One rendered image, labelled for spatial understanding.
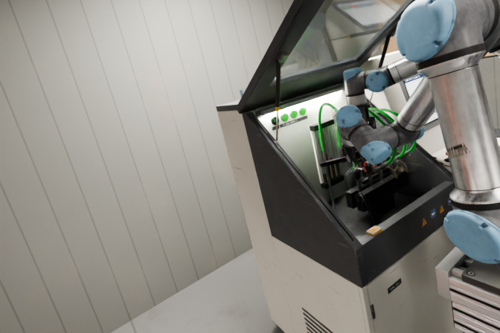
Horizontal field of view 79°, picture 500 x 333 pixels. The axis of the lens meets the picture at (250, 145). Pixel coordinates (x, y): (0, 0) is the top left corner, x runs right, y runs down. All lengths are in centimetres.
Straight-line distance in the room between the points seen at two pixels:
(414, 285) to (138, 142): 199
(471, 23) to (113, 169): 226
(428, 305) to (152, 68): 228
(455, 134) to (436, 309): 117
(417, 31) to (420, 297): 119
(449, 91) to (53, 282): 253
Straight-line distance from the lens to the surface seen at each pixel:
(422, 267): 157
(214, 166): 275
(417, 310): 162
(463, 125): 71
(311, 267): 148
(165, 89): 258
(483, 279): 94
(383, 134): 97
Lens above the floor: 161
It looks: 12 degrees down
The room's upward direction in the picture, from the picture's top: 14 degrees counter-clockwise
